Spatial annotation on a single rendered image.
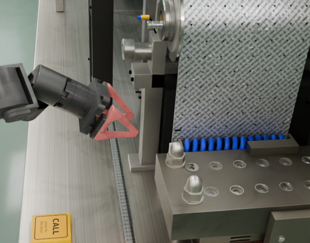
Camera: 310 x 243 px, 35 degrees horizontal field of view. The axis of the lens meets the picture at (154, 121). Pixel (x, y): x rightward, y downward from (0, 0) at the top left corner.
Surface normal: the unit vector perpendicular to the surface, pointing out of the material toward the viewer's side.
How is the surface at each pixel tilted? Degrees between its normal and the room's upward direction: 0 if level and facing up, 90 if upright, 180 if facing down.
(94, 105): 59
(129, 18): 0
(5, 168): 0
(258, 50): 90
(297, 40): 90
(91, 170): 0
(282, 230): 90
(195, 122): 90
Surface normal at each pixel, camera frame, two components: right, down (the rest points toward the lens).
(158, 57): 0.16, 0.55
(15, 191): 0.06, -0.84
